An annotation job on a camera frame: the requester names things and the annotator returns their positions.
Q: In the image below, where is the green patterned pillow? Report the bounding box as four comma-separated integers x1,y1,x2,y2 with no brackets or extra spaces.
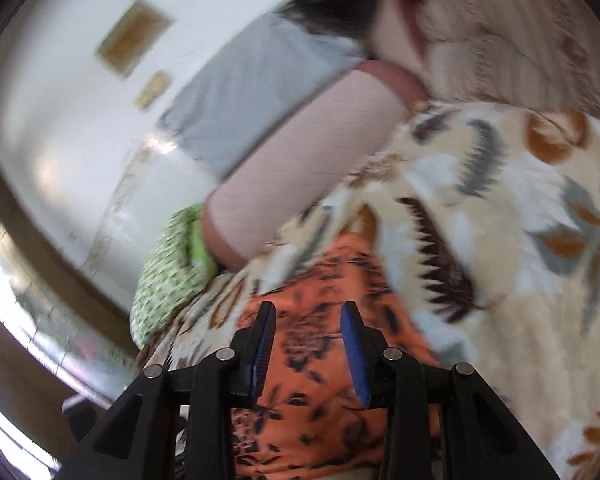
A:
130,205,221,348

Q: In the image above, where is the beige leaf printed blanket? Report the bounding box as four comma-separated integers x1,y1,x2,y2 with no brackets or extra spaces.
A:
135,100,600,480

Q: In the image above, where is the etched glass door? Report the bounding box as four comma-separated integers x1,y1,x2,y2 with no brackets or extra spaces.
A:
0,130,141,476

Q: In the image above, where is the beige striped bedsheet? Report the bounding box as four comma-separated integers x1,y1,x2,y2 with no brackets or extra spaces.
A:
370,0,600,121

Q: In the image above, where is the large gold wall frame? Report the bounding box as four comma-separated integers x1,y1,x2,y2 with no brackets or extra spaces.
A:
95,0,176,78

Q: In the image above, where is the pink bolster pillow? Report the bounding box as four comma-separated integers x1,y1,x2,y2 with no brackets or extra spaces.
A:
200,60,431,273

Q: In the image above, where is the small gold wall frame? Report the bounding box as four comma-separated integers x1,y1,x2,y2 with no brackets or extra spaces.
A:
132,71,173,111

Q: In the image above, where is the orange floral garment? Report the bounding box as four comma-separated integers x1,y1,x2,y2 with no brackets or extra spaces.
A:
230,232,443,471

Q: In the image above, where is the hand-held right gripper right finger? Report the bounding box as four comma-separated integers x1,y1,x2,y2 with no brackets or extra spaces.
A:
340,301,561,480

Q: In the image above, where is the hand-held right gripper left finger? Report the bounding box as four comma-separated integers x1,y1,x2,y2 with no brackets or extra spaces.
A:
55,301,277,480

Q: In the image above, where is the grey pillow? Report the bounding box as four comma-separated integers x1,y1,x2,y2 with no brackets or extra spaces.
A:
157,10,371,181

